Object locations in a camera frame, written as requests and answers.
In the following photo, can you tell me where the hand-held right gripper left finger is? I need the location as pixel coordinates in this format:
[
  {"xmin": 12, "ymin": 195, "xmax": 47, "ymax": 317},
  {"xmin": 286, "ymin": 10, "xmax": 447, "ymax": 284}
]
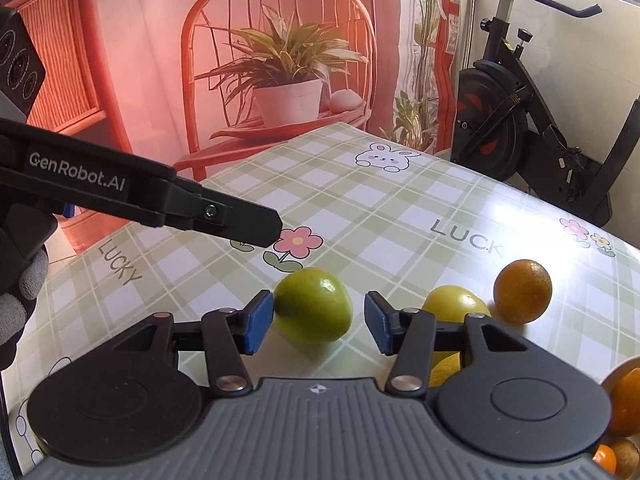
[{"xmin": 112, "ymin": 290, "xmax": 275, "ymax": 395}]

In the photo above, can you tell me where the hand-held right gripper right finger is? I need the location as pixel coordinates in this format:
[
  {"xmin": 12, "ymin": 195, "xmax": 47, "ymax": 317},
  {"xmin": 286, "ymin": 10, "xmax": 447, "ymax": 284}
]
[{"xmin": 364, "ymin": 291, "xmax": 536, "ymax": 394}]

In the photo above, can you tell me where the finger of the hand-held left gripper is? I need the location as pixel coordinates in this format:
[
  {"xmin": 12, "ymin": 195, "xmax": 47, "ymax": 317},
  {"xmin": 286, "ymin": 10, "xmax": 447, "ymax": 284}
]
[{"xmin": 161, "ymin": 177, "xmax": 284, "ymax": 249}]

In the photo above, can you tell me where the green lime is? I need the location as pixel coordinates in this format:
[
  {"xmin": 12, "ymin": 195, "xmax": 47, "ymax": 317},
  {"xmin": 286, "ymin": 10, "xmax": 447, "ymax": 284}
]
[{"xmin": 273, "ymin": 267, "xmax": 354, "ymax": 345}]

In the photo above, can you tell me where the cream round plate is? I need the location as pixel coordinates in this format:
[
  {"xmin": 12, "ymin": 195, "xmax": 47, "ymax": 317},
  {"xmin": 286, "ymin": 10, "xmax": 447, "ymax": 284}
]
[{"xmin": 590, "ymin": 366, "xmax": 640, "ymax": 480}]

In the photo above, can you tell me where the small orange tangerine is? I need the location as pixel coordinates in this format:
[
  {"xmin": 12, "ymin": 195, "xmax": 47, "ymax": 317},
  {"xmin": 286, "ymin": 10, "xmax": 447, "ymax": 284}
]
[{"xmin": 592, "ymin": 443, "xmax": 619, "ymax": 476}]

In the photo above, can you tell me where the small brown round fruit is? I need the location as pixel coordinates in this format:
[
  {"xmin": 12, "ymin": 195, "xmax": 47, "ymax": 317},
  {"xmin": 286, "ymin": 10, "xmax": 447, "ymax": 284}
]
[{"xmin": 612, "ymin": 437, "xmax": 640, "ymax": 480}]

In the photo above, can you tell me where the person's left hand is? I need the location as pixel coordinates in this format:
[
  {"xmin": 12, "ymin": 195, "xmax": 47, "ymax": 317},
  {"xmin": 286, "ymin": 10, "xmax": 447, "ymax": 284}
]
[{"xmin": 0, "ymin": 245, "xmax": 50, "ymax": 372}]

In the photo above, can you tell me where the yellow-green round fruit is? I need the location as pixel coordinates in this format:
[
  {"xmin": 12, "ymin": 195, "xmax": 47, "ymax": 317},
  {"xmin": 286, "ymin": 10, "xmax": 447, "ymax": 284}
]
[{"xmin": 421, "ymin": 284, "xmax": 493, "ymax": 327}]

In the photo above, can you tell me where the large yellow lemon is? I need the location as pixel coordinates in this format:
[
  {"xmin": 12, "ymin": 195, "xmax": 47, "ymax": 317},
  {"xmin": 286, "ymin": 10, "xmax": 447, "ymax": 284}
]
[{"xmin": 429, "ymin": 351, "xmax": 464, "ymax": 389}]

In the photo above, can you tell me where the checked bunny print tablecloth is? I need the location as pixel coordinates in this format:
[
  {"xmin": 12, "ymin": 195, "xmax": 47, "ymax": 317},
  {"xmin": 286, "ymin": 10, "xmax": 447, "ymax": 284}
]
[{"xmin": 0, "ymin": 121, "xmax": 640, "ymax": 480}]

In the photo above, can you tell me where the printed plant and chair backdrop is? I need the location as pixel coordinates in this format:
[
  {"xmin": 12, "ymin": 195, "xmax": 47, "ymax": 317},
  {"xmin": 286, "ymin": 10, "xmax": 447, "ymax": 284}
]
[{"xmin": 0, "ymin": 0, "xmax": 463, "ymax": 261}]

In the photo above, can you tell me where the green-tinged orange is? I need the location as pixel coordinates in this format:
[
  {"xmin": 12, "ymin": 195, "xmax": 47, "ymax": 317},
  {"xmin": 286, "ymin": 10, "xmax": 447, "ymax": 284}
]
[{"xmin": 493, "ymin": 258, "xmax": 554, "ymax": 325}]

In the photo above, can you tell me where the black exercise bike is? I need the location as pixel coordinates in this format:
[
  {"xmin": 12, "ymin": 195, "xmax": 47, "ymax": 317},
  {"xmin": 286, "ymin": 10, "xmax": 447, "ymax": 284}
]
[{"xmin": 450, "ymin": 0, "xmax": 640, "ymax": 228}]

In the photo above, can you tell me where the large dark orange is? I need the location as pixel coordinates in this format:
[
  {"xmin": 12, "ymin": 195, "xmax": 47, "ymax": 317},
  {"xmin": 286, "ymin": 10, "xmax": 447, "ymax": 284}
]
[{"xmin": 606, "ymin": 368, "xmax": 640, "ymax": 436}]

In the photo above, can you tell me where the white stand pole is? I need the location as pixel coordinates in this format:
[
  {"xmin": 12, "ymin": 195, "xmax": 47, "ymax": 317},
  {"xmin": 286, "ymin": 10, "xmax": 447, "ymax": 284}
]
[{"xmin": 465, "ymin": 0, "xmax": 481, "ymax": 69}]

